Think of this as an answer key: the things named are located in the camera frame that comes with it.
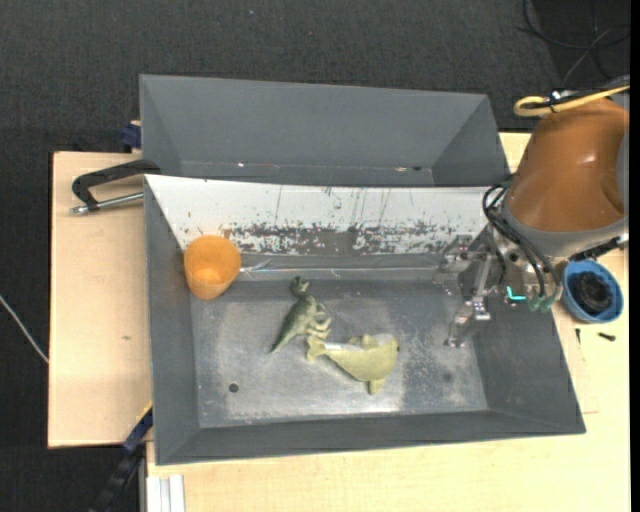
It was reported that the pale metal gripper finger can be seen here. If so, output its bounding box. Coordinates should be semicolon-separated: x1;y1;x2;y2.
443;296;493;349
432;234;495;287

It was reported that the blue round bowl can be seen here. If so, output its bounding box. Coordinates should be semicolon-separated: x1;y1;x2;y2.
561;259;626;323

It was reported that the green toy dinosaur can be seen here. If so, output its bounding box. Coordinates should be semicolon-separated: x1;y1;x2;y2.
269;275;334;355

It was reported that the grey metal bin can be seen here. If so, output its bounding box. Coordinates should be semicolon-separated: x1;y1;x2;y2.
138;73;587;466

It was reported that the orange plastic cup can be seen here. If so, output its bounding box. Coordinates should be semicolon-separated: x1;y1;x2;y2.
183;234;243;302

